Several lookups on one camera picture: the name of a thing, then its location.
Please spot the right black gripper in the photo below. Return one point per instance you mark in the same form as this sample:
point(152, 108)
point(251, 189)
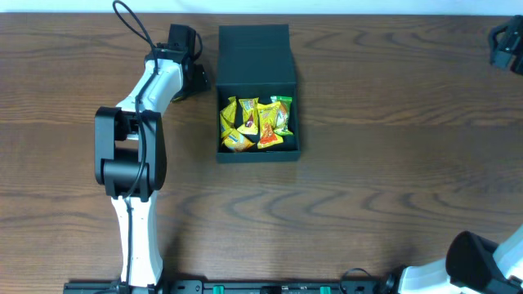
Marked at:
point(503, 54)

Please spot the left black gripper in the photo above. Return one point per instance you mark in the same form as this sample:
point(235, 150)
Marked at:
point(203, 80)

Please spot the yellow chocolate snack packet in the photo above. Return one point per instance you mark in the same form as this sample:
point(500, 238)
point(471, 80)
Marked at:
point(249, 124)

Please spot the dark green box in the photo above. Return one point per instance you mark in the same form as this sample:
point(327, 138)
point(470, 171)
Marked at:
point(257, 61)

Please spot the orange Lemond snack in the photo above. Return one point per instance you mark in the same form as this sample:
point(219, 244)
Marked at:
point(176, 99)
point(236, 142)

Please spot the yellow peanut butter snack packet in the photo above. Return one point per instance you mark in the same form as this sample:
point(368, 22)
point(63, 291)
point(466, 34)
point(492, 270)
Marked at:
point(267, 115)

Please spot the green Apollo snack packet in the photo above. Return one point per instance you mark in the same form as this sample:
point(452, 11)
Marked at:
point(283, 115)

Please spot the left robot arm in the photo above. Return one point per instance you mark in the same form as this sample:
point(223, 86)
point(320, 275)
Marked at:
point(131, 159)

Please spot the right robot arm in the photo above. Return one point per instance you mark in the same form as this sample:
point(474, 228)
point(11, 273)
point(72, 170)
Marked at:
point(474, 264)

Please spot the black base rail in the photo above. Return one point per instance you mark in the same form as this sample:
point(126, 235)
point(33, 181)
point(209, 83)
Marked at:
point(350, 286)

